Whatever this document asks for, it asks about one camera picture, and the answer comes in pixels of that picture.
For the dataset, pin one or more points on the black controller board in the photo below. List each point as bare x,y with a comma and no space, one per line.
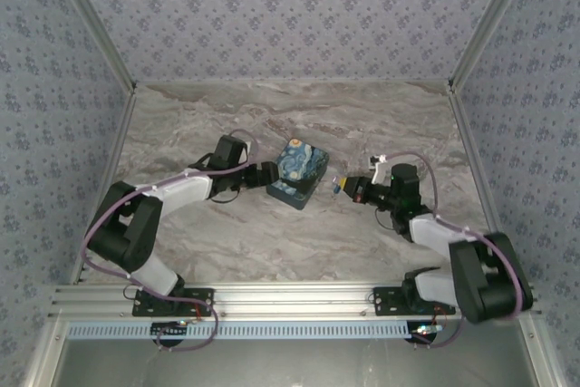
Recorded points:
426,330
170,329

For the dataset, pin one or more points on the starry night painted box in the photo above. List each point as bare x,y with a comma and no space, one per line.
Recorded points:
301,169

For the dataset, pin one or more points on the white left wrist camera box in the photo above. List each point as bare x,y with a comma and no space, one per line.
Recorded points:
248,148

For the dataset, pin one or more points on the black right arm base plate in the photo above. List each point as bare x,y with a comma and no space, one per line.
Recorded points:
385,301

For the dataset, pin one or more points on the aluminium table side rail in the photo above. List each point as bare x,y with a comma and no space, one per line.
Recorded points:
113,169

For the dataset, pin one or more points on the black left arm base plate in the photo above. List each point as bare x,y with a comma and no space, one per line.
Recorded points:
204,298

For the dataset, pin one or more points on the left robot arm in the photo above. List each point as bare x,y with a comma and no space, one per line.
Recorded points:
131,233

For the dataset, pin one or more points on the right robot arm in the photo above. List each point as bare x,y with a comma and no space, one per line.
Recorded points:
480,278

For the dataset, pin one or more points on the grey metal panel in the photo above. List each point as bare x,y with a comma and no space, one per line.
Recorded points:
290,364

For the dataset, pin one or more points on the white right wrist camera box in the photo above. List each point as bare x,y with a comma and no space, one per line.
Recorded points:
378,171

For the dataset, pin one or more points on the aluminium frame post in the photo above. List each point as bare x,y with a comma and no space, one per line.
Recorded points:
494,15
90,20

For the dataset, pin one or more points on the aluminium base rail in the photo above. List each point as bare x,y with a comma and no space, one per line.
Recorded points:
290,298

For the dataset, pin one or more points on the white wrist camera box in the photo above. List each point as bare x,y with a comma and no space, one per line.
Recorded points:
248,148
378,171

